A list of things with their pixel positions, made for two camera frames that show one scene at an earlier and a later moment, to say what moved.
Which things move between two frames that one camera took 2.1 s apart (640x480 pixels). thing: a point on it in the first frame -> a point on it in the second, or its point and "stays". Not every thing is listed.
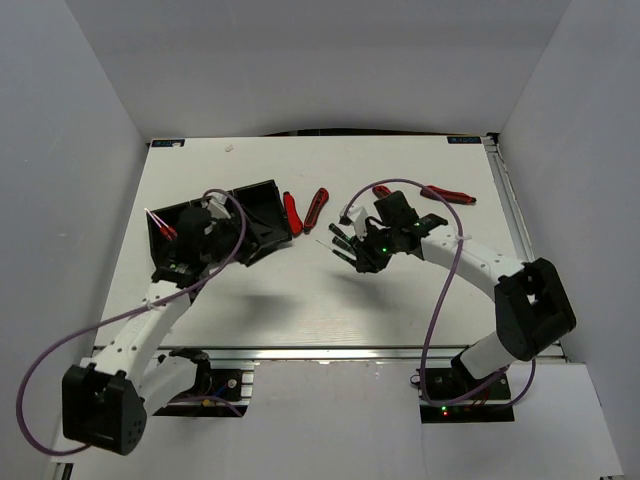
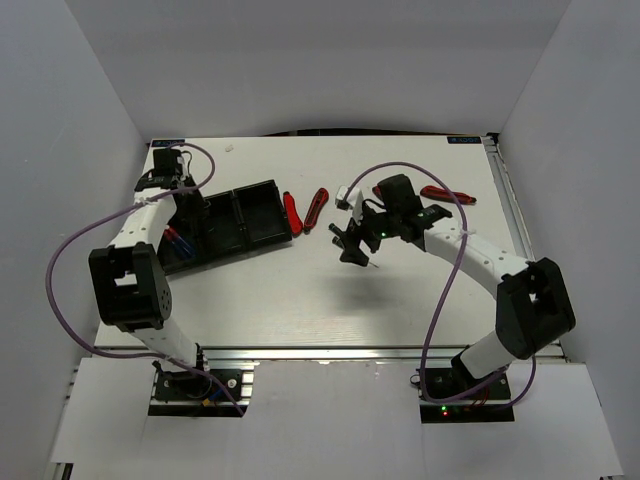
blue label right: [464, 139] stays
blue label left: [168, 143] stays
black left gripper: [265, 237] -> [195, 212]
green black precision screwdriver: [332, 227] stays
